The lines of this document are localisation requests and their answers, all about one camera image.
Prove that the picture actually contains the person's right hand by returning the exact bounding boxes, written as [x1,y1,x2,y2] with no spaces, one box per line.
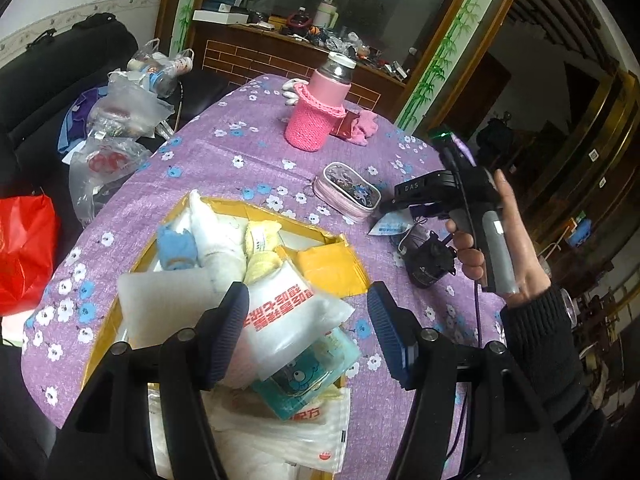
[445,169,552,307]

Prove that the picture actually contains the white foam block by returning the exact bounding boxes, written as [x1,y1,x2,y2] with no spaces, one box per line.
[117,265,236,352]

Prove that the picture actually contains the pink bottle with steel lid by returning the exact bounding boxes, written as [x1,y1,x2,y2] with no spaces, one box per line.
[307,51,357,111]

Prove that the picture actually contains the black sofa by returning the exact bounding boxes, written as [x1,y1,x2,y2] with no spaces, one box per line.
[0,12,139,201]

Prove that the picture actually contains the white gloves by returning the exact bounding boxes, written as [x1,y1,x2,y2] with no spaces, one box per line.
[282,79,312,107]

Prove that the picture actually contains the pink cloth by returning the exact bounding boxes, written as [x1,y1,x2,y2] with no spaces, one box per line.
[349,110,384,147]

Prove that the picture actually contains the white towel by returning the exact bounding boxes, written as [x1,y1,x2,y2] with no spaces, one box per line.
[187,190,251,281]

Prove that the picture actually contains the blue cloth on sofa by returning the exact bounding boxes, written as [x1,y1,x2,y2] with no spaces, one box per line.
[56,87,102,154]

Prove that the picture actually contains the small blue white packet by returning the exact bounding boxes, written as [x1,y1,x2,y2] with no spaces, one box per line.
[367,210,417,237]

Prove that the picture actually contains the crumpled clear plastic bag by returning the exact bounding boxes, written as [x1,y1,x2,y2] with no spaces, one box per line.
[86,72,174,139]

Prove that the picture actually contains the pink pencil pouch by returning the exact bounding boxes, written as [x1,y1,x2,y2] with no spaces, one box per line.
[314,161,382,224]

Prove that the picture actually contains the brick pattern wooden cabinet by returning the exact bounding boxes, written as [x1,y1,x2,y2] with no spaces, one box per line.
[190,20,408,111]

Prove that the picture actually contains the red plastic bag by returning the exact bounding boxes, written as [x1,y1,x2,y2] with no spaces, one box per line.
[0,195,61,317]

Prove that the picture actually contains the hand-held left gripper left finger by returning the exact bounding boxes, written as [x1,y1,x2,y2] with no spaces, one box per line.
[47,281,251,480]

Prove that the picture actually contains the printed plastic bag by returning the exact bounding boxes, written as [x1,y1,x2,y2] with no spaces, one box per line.
[200,389,352,477]

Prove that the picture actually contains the pink knitted cup sleeve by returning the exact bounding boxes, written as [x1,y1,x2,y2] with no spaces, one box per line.
[284,82,347,153]

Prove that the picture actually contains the purple floral tablecloth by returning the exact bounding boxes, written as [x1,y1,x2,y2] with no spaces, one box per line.
[22,74,512,480]

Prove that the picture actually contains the white mug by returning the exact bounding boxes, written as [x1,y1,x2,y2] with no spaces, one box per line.
[314,0,342,31]

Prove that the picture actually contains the bamboo painted wooden frame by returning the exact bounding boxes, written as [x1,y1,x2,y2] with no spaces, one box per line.
[155,0,531,136]

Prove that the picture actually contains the purple cable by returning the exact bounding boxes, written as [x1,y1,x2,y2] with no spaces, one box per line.
[439,140,484,466]

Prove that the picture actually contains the plastic bag with bottles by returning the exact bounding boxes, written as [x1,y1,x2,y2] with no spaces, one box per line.
[126,38,194,97]

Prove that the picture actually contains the blue towel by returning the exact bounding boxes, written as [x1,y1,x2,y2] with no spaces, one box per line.
[157,224,200,272]

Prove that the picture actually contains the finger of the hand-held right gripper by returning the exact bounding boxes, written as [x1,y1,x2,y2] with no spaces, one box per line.
[378,198,453,221]

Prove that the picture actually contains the blue plastic item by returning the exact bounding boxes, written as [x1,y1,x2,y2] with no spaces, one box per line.
[566,216,594,247]

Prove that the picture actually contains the pale yellow towel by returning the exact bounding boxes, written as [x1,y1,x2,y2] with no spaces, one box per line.
[245,220,284,256]

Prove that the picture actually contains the foam box with yellow tape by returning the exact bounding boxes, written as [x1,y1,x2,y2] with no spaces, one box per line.
[82,195,371,480]

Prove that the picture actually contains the person's right forearm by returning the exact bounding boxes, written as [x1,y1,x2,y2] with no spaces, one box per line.
[499,284,607,480]

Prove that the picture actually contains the white flat box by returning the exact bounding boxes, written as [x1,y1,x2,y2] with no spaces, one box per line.
[192,8,249,25]

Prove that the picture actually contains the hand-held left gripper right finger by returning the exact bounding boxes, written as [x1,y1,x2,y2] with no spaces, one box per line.
[366,280,571,480]

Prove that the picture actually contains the white packet red print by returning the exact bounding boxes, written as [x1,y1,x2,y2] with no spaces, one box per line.
[235,262,353,378]

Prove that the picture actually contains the teal tissue packet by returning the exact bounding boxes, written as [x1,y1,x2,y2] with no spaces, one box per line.
[251,327,362,421]

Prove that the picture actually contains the clear bag with red print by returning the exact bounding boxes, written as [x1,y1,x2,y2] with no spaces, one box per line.
[69,136,152,222]

